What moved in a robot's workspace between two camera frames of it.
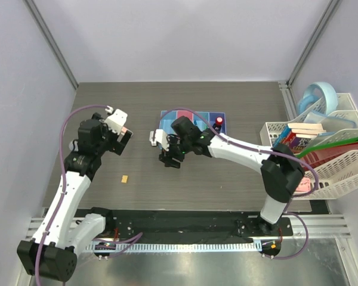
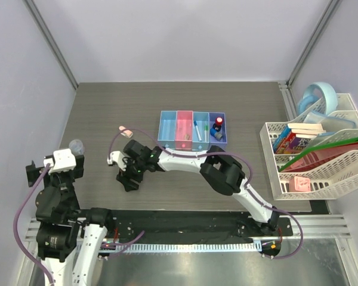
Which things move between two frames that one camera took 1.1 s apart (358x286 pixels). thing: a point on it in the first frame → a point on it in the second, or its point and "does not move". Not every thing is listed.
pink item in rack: [304, 185] does not move
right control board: [270, 247] does not move
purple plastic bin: [212, 116] does not move
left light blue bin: [166, 117] does not move
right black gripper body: [177, 149] → [135, 169]
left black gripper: [116, 146] → [75, 173]
